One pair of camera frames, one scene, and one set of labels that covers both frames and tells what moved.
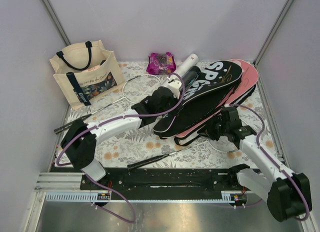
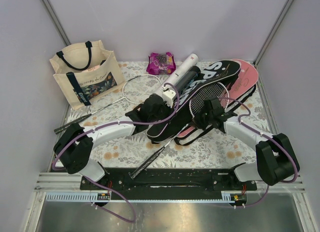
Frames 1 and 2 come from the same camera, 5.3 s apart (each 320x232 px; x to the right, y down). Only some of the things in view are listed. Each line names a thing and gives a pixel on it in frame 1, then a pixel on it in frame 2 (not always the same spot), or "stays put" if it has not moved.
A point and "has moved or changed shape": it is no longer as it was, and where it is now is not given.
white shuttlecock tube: x=185 y=67 stays put
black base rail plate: x=164 y=184 stays put
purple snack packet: x=160 y=64 stays put
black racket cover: x=215 y=83 has moved or changed shape
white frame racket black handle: x=142 y=162 → x=217 y=90
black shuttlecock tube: x=188 y=79 stays put
